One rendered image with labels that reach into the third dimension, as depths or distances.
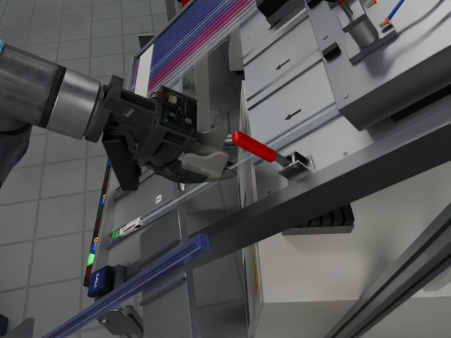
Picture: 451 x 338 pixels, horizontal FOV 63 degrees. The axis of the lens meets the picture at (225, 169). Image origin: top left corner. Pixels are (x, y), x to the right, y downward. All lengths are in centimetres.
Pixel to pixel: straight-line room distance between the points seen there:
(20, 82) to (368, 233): 76
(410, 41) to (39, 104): 38
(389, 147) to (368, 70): 8
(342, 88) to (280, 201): 15
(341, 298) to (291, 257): 13
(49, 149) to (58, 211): 37
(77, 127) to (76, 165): 144
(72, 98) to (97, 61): 200
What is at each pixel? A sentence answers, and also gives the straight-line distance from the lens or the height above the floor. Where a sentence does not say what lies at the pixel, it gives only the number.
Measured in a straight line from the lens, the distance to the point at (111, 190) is 82.
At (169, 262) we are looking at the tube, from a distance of 37.
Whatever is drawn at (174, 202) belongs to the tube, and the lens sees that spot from 61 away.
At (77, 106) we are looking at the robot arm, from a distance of 44.
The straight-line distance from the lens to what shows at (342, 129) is 46.
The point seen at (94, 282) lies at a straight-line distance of 67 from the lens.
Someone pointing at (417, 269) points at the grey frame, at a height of 88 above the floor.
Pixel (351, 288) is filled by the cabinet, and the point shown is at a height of 62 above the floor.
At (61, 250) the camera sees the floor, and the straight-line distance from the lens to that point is 166.
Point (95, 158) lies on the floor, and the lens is 188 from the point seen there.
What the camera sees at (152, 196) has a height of 81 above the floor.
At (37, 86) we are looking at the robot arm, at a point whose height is 113.
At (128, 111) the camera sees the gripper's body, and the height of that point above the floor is 109.
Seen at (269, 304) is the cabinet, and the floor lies 61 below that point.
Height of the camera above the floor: 139
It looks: 53 degrees down
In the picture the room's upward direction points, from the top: straight up
